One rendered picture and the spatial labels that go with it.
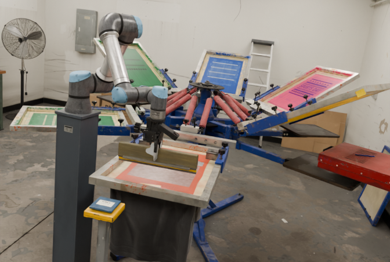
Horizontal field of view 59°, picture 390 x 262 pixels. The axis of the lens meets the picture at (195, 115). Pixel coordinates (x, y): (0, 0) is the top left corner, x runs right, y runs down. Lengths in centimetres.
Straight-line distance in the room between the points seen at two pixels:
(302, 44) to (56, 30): 459
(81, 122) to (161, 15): 464
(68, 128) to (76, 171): 25
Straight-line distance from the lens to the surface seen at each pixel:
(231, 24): 619
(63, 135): 210
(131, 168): 194
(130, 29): 184
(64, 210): 227
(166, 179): 184
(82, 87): 202
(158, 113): 164
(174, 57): 637
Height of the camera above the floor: 171
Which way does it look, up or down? 13 degrees down
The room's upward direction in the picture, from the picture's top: 7 degrees clockwise
